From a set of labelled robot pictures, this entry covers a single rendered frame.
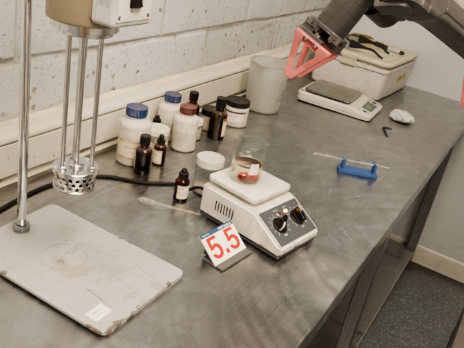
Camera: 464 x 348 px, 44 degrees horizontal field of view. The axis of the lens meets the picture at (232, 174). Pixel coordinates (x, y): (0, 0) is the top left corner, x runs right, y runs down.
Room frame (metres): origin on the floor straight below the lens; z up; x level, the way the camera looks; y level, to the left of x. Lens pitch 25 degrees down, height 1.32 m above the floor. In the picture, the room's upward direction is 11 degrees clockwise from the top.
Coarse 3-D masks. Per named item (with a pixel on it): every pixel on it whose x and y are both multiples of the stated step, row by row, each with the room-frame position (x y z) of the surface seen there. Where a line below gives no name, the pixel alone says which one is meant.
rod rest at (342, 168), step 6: (342, 156) 1.36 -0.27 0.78; (342, 162) 1.34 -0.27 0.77; (342, 168) 1.34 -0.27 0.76; (348, 168) 1.35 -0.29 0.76; (354, 168) 1.36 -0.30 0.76; (360, 168) 1.36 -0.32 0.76; (372, 168) 1.36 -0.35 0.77; (354, 174) 1.34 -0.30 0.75; (360, 174) 1.34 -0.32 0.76; (366, 174) 1.34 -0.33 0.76; (372, 174) 1.34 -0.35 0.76
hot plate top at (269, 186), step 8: (216, 176) 1.00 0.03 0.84; (224, 176) 1.00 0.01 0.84; (264, 176) 1.04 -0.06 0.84; (272, 176) 1.04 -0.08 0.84; (224, 184) 0.97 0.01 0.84; (232, 184) 0.97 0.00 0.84; (256, 184) 0.99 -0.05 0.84; (264, 184) 1.00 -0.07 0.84; (272, 184) 1.01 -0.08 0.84; (280, 184) 1.01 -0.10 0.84; (288, 184) 1.02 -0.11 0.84; (232, 192) 0.96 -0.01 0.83; (240, 192) 0.95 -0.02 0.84; (248, 192) 0.96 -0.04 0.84; (256, 192) 0.96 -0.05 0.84; (264, 192) 0.97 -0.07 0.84; (272, 192) 0.97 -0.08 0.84; (280, 192) 0.99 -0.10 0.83; (248, 200) 0.93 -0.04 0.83; (256, 200) 0.93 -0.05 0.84; (264, 200) 0.95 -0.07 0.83
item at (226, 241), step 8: (216, 232) 0.88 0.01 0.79; (224, 232) 0.89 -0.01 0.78; (232, 232) 0.90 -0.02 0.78; (208, 240) 0.85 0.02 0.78; (216, 240) 0.87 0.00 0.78; (224, 240) 0.88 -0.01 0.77; (232, 240) 0.89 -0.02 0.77; (240, 240) 0.90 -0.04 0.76; (208, 248) 0.84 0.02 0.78; (216, 248) 0.85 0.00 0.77; (224, 248) 0.87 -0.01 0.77; (232, 248) 0.88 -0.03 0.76; (216, 256) 0.84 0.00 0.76; (224, 256) 0.85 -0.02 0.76
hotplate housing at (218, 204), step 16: (208, 192) 0.98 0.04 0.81; (224, 192) 0.97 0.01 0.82; (288, 192) 1.02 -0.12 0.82; (208, 208) 0.98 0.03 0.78; (224, 208) 0.96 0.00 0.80; (240, 208) 0.94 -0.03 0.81; (256, 208) 0.93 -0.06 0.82; (240, 224) 0.93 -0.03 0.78; (256, 224) 0.91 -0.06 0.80; (256, 240) 0.91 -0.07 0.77; (272, 240) 0.89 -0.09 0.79; (304, 240) 0.94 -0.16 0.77; (272, 256) 0.89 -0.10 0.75
